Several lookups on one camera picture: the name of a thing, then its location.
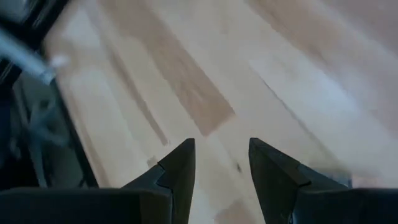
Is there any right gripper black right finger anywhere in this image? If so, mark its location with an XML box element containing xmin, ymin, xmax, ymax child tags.
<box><xmin>248</xmin><ymin>138</ymin><xmax>398</xmax><ymax>224</ymax></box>

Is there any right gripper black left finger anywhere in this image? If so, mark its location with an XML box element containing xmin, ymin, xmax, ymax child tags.
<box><xmin>0</xmin><ymin>138</ymin><xmax>196</xmax><ymax>224</ymax></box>

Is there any silver aluminium bar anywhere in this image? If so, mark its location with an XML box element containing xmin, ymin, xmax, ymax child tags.
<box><xmin>0</xmin><ymin>27</ymin><xmax>72</xmax><ymax>85</ymax></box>

